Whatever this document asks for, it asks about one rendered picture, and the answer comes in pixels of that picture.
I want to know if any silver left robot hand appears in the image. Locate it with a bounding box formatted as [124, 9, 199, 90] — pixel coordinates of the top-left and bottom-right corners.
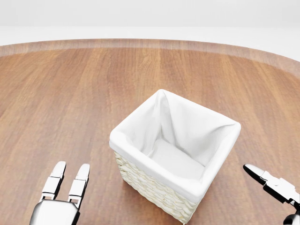
[29, 161, 90, 225]

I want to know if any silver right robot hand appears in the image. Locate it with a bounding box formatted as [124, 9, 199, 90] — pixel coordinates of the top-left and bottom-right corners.
[243, 163, 300, 225]

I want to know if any woven basket with white liner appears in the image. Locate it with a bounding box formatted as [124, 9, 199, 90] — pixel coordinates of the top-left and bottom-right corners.
[109, 89, 242, 225]

